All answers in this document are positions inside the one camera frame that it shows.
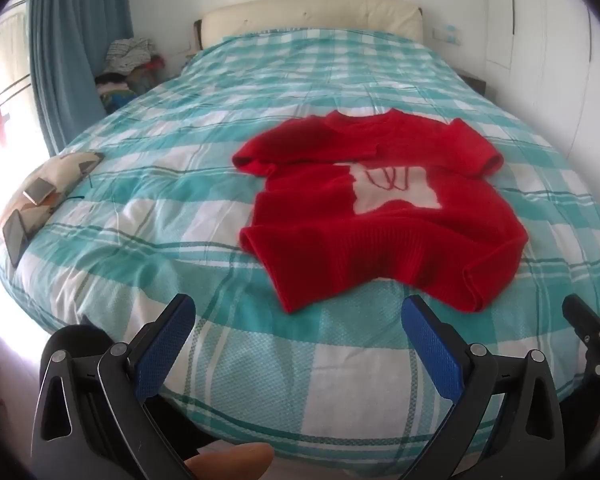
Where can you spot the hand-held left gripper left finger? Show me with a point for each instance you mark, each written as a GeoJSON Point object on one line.
{"type": "Point", "coordinates": [162, 355]}

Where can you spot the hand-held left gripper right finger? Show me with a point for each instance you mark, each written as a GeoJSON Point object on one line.
{"type": "Point", "coordinates": [432, 350]}

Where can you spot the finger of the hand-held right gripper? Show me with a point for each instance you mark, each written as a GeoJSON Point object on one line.
{"type": "Point", "coordinates": [587, 327]}

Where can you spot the red knit sweater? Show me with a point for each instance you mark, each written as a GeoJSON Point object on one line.
{"type": "Point", "coordinates": [355, 250]}

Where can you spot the pile of clothes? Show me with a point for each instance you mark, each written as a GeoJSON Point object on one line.
{"type": "Point", "coordinates": [130, 55]}

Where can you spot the person's left hand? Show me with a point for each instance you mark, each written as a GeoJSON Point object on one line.
{"type": "Point", "coordinates": [230, 462]}

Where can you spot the teal checked blanket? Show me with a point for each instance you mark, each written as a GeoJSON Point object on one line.
{"type": "Point", "coordinates": [180, 220]}

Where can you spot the beige patterned pillow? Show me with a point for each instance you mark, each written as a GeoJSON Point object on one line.
{"type": "Point", "coordinates": [67, 170]}

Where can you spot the dark nightstand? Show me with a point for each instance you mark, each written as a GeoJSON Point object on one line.
{"type": "Point", "coordinates": [477, 85]}

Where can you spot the blue curtain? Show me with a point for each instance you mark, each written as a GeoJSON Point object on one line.
{"type": "Point", "coordinates": [70, 60]}

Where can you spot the white wardrobe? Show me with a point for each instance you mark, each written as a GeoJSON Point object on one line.
{"type": "Point", "coordinates": [545, 20]}

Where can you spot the cream padded headboard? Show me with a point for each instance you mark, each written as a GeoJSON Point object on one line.
{"type": "Point", "coordinates": [305, 17]}

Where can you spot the white wall socket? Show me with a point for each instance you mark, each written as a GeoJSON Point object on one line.
{"type": "Point", "coordinates": [447, 33]}

